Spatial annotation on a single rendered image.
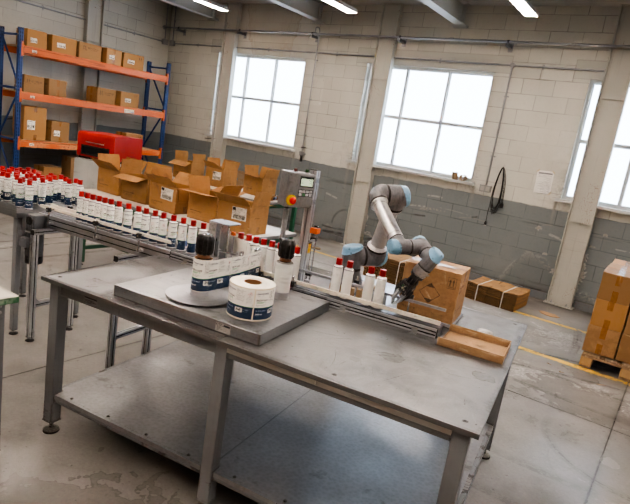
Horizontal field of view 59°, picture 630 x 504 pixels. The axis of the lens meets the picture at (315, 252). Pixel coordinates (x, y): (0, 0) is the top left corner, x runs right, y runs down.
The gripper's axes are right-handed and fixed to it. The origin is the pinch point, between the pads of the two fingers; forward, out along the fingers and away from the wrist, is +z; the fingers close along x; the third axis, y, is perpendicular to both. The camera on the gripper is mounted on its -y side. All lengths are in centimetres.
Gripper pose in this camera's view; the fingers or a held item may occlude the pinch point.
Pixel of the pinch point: (393, 301)
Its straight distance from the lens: 282.6
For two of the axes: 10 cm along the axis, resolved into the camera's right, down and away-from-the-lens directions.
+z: -5.7, 7.2, 3.9
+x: 6.9, 6.8, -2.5
